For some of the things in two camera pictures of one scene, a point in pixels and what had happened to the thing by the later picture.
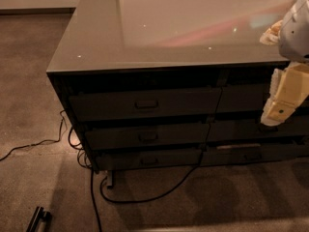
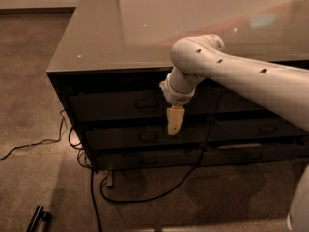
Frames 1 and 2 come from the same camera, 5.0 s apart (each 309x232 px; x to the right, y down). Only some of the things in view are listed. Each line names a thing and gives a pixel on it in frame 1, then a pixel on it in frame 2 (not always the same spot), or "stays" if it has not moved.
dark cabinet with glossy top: (160, 76) stays
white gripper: (295, 33) -> (175, 96)
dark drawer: (118, 159) stays
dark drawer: (106, 137) stays
